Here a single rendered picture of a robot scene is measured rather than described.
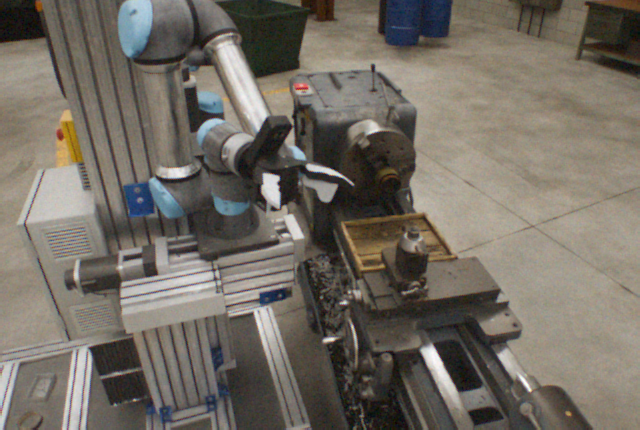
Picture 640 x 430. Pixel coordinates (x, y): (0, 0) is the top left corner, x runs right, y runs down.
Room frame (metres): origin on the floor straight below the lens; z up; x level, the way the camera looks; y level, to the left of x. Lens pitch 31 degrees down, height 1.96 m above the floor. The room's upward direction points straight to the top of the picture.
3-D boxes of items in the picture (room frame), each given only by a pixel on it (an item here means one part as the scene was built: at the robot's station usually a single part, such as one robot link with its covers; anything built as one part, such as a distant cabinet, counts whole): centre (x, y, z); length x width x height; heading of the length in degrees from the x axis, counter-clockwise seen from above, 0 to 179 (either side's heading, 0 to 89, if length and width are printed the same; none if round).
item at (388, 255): (1.13, -0.26, 0.99); 0.20 x 0.10 x 0.05; 12
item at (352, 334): (1.04, -0.13, 0.75); 0.27 x 0.10 x 0.23; 12
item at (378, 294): (1.12, -0.33, 0.95); 0.43 x 0.17 x 0.05; 102
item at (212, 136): (0.86, 0.19, 1.56); 0.11 x 0.08 x 0.09; 39
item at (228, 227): (1.15, 0.25, 1.21); 0.15 x 0.15 x 0.10
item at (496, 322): (1.07, -0.35, 0.90); 0.47 x 0.30 x 0.06; 102
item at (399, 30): (8.30, -1.40, 0.44); 0.59 x 0.59 x 0.88
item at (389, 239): (1.43, -0.28, 0.89); 0.36 x 0.30 x 0.04; 102
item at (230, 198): (0.87, 0.18, 1.46); 0.11 x 0.08 x 0.11; 129
